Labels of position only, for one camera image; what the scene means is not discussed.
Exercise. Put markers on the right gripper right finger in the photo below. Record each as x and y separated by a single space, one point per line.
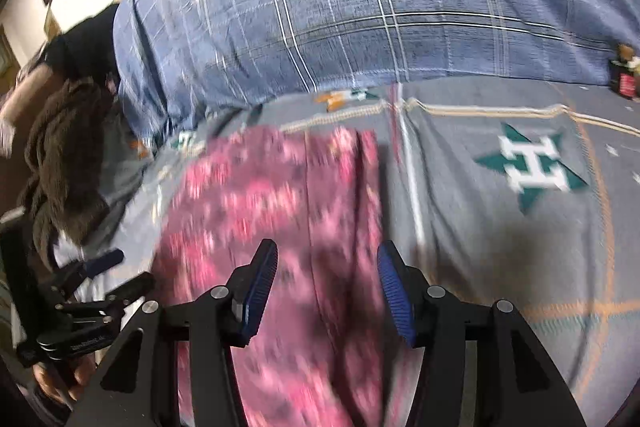
426 316

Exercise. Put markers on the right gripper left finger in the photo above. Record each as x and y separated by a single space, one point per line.
226 317

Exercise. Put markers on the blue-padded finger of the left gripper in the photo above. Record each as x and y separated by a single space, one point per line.
70 277

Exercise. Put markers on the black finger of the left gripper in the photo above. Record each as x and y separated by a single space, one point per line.
129 292

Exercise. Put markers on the pink floral garment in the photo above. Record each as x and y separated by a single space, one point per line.
326 353

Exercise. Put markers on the person's left hand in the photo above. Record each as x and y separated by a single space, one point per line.
65 390

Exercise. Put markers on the dark brown fuzzy garment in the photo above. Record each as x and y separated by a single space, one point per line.
64 153

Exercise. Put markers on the grey bed sheet with emblem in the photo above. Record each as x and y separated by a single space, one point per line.
494 188

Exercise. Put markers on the dark bottle red label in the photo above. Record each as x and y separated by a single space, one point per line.
624 72

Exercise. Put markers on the blue plaid quilt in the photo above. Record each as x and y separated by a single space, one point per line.
180 60

